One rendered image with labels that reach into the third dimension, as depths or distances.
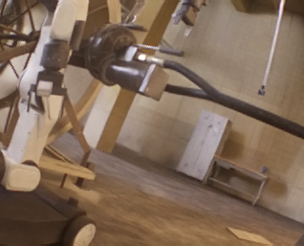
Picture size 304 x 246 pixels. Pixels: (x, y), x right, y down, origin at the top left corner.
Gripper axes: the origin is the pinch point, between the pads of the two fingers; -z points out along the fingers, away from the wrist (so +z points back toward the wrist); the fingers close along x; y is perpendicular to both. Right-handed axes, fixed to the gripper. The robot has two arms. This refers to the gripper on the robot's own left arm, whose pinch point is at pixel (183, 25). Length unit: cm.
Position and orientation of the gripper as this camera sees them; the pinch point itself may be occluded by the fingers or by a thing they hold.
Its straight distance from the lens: 138.3
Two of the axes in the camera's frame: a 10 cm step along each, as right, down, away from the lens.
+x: 5.3, 2.6, 8.1
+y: -7.5, -3.0, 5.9
